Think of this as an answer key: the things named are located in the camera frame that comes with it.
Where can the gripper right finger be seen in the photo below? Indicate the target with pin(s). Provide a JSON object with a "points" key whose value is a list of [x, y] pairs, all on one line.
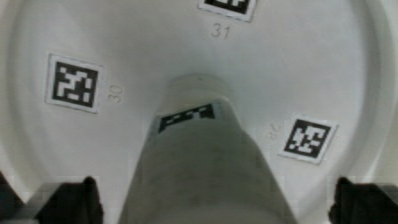
{"points": [[365, 203]]}

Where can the white cylindrical table leg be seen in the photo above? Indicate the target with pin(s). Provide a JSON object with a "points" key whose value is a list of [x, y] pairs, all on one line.
{"points": [[203, 181]]}

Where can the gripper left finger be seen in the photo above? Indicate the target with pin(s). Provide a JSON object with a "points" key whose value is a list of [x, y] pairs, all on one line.
{"points": [[65, 204]]}

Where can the white round table top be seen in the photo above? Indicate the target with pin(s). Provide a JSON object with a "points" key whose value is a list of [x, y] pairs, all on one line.
{"points": [[303, 53]]}

